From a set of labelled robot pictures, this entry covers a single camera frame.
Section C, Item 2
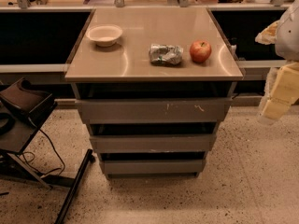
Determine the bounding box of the grey drawer cabinet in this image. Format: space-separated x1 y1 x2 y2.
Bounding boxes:
65 7 243 178

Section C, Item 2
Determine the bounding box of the grey middle drawer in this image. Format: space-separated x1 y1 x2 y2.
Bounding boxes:
90 134 216 153

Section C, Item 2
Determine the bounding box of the grey drawer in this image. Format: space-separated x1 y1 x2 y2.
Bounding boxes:
100 160 206 175
90 134 216 153
76 98 232 124

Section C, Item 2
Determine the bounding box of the red apple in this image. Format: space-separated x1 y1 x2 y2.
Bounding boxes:
189 40 212 63

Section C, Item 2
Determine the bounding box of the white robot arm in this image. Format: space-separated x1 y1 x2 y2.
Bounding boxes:
255 0 299 125

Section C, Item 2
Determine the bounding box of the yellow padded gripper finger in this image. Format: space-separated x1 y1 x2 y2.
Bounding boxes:
255 21 278 45
258 63 299 125

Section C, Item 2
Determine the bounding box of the crumpled silver chip bag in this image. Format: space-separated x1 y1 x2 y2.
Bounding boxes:
149 44 184 65

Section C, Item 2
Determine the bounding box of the grey bottom drawer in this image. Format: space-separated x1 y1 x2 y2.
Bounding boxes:
100 160 206 175

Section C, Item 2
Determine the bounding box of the grey top drawer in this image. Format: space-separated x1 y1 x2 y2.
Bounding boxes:
76 98 232 124

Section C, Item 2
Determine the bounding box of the white paper bowl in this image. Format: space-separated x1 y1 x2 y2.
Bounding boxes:
86 25 122 47

